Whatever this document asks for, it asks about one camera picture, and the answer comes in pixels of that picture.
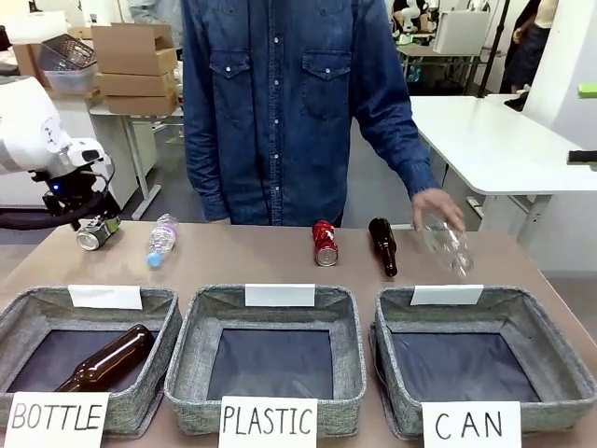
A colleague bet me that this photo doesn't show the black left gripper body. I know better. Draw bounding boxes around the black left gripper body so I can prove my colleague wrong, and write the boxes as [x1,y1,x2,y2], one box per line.
[42,172,120,223]

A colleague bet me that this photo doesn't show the silver aluminium can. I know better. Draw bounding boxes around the silver aluminium can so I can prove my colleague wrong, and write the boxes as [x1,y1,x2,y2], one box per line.
[76,218,118,253]

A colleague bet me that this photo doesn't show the clear plastic bottle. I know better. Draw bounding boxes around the clear plastic bottle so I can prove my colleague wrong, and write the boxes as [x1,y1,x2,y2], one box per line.
[418,212,476,281]

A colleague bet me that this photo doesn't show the person's left denim forearm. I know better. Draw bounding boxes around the person's left denim forearm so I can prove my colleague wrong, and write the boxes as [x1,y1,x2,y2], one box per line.
[347,27,442,200]

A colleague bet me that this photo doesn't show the grey basket with bottle sign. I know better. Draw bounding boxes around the grey basket with bottle sign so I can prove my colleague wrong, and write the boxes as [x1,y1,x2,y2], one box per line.
[0,285,183,438]

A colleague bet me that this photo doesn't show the grey basket with plastic sign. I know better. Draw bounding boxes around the grey basket with plastic sign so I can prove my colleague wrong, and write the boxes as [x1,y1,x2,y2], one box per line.
[163,283,368,434]

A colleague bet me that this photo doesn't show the grey basket with can sign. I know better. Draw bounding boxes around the grey basket with can sign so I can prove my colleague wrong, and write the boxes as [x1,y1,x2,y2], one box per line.
[368,283,597,440]

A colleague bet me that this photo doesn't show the red aluminium can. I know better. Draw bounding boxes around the red aluminium can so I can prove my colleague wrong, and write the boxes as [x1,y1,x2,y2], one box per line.
[312,219,340,268]

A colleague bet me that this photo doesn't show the white paper sign CAN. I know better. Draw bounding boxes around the white paper sign CAN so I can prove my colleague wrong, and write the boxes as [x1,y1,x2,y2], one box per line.
[421,399,522,448]

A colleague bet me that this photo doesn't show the person's left hand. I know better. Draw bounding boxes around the person's left hand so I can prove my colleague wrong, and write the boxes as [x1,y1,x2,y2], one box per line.
[409,186,466,234]

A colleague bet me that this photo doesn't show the clear bottle with blue cap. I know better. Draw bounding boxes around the clear bottle with blue cap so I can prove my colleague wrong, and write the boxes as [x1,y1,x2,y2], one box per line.
[146,213,181,272]

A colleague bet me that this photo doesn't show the black object on white table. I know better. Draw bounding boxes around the black object on white table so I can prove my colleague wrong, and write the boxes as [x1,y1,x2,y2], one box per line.
[502,90,531,113]

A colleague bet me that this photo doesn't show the white desk with metal legs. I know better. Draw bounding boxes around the white desk with metal legs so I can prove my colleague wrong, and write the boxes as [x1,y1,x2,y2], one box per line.
[89,101,186,221]

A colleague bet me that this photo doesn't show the blank white card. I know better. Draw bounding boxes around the blank white card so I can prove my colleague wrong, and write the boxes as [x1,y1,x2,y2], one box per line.
[410,283,485,307]
[244,283,317,308]
[67,284,144,311]

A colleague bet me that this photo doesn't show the background person in dark clothes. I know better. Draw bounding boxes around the background person in dark clothes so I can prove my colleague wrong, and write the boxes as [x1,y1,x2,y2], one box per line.
[499,0,548,95]

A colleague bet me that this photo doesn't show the large white table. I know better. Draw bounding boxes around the large white table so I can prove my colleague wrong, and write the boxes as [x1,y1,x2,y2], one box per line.
[406,92,597,245]

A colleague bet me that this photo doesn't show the black tripod pole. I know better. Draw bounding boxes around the black tripod pole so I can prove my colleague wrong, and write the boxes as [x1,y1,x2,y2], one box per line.
[475,0,512,98]

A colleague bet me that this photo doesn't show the clear plastic bin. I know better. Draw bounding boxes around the clear plastic bin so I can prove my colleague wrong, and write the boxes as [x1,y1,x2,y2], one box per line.
[45,66,100,93]

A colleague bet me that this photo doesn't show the flat closed cardboard box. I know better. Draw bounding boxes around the flat closed cardboard box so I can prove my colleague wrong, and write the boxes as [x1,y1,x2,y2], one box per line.
[96,70,179,99]
[104,91,179,116]

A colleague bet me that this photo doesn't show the large brown glass bottle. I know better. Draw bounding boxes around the large brown glass bottle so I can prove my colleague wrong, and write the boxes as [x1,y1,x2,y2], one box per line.
[53,323,157,393]

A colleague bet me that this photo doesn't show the small cardboard box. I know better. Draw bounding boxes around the small cardboard box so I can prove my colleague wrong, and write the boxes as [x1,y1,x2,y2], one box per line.
[12,41,53,89]

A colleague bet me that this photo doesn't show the black plastic crate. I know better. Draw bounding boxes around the black plastic crate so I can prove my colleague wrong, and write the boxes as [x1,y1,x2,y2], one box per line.
[38,33,98,72]

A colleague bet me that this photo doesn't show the white square box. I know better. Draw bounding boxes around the white square box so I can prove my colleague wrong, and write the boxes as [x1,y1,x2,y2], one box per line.
[433,8,492,55]

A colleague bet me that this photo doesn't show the grey background workbench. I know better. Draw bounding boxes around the grey background workbench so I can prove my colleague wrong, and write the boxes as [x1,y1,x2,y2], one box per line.
[396,42,482,98]

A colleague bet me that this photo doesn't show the open cardboard box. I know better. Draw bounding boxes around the open cardboard box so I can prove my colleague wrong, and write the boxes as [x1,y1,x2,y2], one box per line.
[90,21,179,77]

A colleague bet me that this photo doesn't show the background person in light denim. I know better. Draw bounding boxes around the background person in light denim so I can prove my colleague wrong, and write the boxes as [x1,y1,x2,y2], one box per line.
[128,0,185,49]

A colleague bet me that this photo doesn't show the white paper sign BOTTLE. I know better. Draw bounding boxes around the white paper sign BOTTLE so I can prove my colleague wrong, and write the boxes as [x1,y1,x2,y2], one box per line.
[4,390,111,448]

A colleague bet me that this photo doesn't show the person's denim shirt torso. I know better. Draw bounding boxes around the person's denim shirt torso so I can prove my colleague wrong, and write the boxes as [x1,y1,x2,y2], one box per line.
[180,0,411,229]

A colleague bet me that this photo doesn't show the small brown glass bottle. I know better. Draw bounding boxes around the small brown glass bottle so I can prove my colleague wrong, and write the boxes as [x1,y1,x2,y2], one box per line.
[368,217,399,279]

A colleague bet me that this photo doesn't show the white paper sign PLASTIC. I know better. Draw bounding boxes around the white paper sign PLASTIC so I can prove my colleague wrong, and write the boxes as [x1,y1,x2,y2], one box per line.
[217,394,319,448]

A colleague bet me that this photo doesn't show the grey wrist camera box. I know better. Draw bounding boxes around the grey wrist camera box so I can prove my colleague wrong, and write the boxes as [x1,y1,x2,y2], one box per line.
[64,137,107,165]

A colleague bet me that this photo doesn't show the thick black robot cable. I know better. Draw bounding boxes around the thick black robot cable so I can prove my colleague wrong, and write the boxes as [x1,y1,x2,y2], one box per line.
[0,189,106,231]

